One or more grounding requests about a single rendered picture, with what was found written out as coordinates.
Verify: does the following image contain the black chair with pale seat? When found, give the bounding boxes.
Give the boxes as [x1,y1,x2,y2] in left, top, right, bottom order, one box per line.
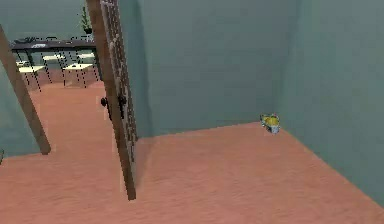
[61,35,100,89]
[41,35,68,84]
[15,49,53,93]

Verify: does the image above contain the yellow and white small object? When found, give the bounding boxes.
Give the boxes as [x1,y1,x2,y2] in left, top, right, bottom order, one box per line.
[259,113,281,135]

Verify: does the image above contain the brown wooden room door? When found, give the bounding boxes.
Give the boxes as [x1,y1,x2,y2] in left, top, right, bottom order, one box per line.
[85,0,139,202]

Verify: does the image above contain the green house plant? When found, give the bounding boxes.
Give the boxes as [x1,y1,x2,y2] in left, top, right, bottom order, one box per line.
[79,5,94,36]

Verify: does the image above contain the dark long dining table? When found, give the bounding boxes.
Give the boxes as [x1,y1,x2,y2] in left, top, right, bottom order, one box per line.
[9,36,102,81]

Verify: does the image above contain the black door handle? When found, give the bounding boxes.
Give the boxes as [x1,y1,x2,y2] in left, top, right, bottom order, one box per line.
[117,94,128,120]
[100,96,113,122]

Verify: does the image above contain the brown wooden door frame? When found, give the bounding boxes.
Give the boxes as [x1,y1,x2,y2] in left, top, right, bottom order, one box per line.
[0,25,52,156]

